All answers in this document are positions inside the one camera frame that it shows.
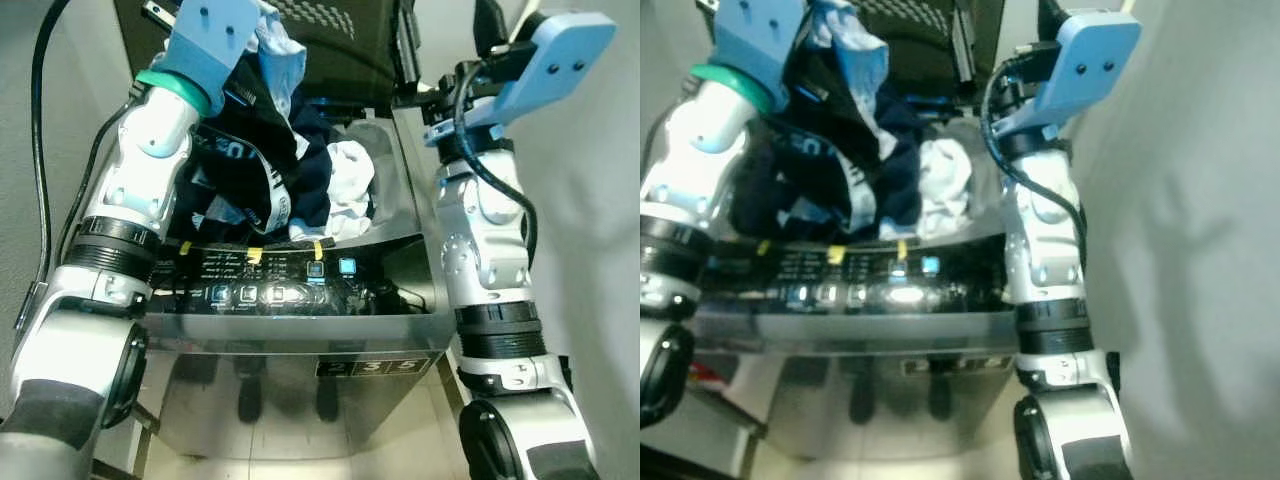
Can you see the light blue cloth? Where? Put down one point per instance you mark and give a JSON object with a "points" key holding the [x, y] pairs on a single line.
{"points": [[855, 55], [285, 55]]}

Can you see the navy garment with white stripes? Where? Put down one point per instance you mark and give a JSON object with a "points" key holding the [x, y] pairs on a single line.
{"points": [[240, 160], [800, 170]]}

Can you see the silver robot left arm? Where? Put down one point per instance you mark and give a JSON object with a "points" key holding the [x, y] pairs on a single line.
{"points": [[130, 190], [690, 190]]}

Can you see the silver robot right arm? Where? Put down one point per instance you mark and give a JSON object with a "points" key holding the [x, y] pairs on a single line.
{"points": [[490, 260], [1045, 260]]}

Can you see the silver top-load washing machine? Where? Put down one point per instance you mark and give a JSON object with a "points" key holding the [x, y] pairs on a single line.
{"points": [[860, 420], [300, 420]]}

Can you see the black folded washer lid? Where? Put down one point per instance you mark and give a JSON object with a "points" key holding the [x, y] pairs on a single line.
{"points": [[340, 60]]}

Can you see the white cloth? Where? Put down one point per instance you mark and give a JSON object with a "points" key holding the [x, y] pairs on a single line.
{"points": [[350, 175], [945, 180]]}

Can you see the black number label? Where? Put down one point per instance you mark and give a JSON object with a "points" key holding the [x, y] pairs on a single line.
{"points": [[372, 367], [955, 366]]}

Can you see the light blue left wrist camera mount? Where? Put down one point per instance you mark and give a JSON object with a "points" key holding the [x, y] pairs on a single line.
{"points": [[215, 35], [755, 35]]}

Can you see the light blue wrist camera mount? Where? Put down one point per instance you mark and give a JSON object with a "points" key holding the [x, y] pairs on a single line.
{"points": [[215, 35], [755, 35], [565, 55], [1095, 55]]}

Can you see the light blue right wrist camera mount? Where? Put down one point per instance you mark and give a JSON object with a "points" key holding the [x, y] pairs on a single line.
{"points": [[1095, 55], [565, 55]]}

